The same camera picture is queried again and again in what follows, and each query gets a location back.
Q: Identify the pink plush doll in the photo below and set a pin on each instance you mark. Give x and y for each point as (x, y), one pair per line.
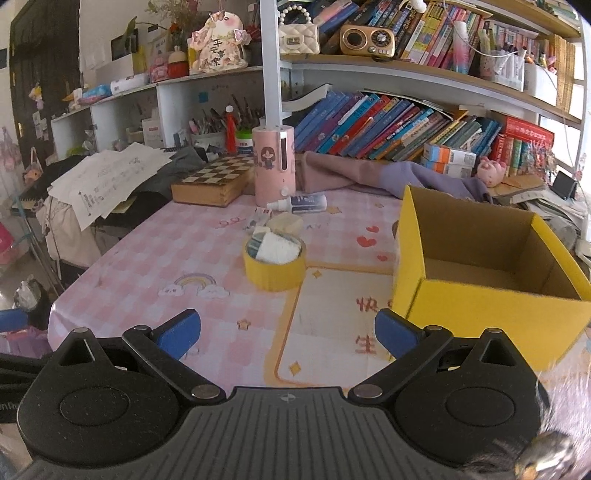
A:
(219, 45)

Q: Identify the wooden chess board box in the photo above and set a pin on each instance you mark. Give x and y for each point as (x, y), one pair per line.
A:
(218, 184)

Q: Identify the white shelf unit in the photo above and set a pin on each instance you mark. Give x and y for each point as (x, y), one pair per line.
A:
(171, 103)

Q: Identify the pink pig toy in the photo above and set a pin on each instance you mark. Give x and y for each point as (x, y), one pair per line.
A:
(491, 172)

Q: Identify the orange white boxes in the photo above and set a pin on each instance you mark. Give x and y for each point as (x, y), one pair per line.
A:
(452, 162)

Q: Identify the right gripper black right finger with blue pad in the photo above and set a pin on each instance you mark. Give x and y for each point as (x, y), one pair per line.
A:
(416, 351)

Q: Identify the white quilted handbag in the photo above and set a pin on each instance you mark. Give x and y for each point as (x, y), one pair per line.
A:
(298, 38)

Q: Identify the red dictionary book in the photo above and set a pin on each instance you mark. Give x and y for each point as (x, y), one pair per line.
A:
(523, 130)

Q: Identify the beige sponge block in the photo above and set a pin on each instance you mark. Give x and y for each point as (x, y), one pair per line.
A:
(287, 223)

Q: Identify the white blue spray bottle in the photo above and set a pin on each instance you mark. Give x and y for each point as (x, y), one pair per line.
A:
(300, 204)

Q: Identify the white paper sheets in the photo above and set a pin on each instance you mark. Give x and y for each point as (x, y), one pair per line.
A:
(100, 182)

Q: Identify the row of leaning books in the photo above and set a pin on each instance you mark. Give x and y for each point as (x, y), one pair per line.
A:
(368, 125)

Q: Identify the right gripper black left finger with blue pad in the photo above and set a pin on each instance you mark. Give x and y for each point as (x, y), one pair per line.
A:
(160, 351)

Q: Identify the pink checkered tablecloth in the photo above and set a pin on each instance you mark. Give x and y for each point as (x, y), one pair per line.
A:
(287, 360)

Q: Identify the yellow cardboard box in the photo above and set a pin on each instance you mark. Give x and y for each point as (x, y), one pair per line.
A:
(468, 266)

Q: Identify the pink purple cloth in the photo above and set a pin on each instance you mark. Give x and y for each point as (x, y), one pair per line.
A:
(319, 172)

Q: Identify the pink cylindrical humidifier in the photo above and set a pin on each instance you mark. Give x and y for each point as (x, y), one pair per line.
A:
(274, 164)

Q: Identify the gold retro radio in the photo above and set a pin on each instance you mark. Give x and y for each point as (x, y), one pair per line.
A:
(356, 40)

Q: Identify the white tissue pack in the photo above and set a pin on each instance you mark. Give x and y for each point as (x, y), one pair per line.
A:
(268, 247)

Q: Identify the small white red packet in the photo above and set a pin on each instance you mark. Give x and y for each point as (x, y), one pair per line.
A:
(259, 218)

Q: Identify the yellow tape roll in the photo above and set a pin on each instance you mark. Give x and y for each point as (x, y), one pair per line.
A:
(275, 278)

